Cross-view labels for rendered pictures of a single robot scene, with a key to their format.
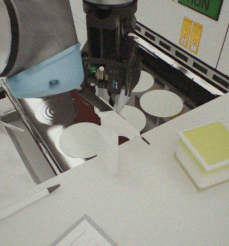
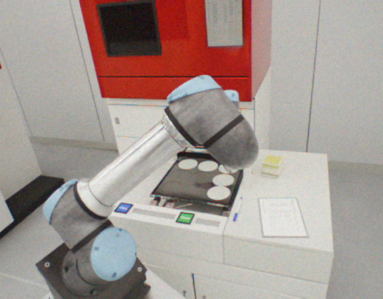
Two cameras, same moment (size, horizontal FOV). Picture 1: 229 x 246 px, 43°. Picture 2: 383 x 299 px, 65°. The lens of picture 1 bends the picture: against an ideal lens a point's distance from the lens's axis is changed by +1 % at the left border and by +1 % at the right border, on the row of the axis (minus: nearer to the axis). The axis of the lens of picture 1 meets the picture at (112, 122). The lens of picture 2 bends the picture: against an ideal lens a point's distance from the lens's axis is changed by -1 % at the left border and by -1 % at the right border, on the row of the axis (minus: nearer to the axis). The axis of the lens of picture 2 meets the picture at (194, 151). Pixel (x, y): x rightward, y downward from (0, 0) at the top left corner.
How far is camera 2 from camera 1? 0.96 m
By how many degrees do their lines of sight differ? 33
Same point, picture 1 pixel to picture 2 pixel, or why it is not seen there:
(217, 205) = (284, 177)
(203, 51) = not seen: hidden behind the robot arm
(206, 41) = not seen: hidden behind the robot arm
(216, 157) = (277, 162)
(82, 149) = (223, 195)
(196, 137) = (268, 160)
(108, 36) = not seen: hidden behind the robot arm
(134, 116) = (226, 177)
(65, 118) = (202, 191)
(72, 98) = (193, 184)
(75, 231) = (260, 202)
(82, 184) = (246, 194)
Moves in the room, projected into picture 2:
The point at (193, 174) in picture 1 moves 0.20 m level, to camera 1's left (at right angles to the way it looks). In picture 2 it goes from (273, 172) to (240, 192)
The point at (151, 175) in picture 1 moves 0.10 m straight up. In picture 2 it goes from (261, 181) to (261, 160)
